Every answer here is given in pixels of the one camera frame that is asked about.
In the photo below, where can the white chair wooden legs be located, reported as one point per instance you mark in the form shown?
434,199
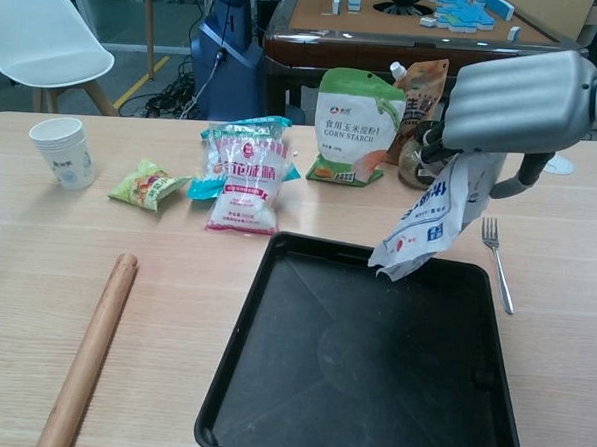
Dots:
33,29

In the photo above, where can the green snack packet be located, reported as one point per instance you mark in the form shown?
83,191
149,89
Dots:
147,188

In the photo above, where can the white round table cap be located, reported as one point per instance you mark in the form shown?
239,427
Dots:
562,166

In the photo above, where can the wooden rolling pin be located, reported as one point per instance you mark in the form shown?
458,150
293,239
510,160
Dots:
89,353

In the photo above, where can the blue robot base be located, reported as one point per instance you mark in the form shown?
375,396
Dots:
226,69

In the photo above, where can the white paper cup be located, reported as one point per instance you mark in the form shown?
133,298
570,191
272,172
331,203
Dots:
64,151

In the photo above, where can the grey packet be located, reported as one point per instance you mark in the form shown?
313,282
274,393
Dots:
429,220

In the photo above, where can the black plastic tray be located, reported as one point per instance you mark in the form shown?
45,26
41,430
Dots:
361,362

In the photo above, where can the pink white sugar bag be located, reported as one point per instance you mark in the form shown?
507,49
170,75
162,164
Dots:
247,191

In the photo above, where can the teal shrimp chip bag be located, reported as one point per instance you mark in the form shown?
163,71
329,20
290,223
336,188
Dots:
208,186

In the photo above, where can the white mahjong tile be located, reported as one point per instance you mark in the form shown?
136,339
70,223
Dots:
428,21
514,33

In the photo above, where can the dark brown mahjong table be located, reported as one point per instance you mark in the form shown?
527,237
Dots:
348,41

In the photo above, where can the metal fork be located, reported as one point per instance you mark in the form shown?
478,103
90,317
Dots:
499,266

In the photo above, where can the green corn starch pouch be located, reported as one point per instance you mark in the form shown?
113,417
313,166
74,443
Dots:
348,131

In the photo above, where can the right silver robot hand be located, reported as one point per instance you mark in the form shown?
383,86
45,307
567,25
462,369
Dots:
520,100

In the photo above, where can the orange spout pouch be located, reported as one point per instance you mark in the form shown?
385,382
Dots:
420,97

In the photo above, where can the black mahjong table dome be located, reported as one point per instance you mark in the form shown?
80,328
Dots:
405,0

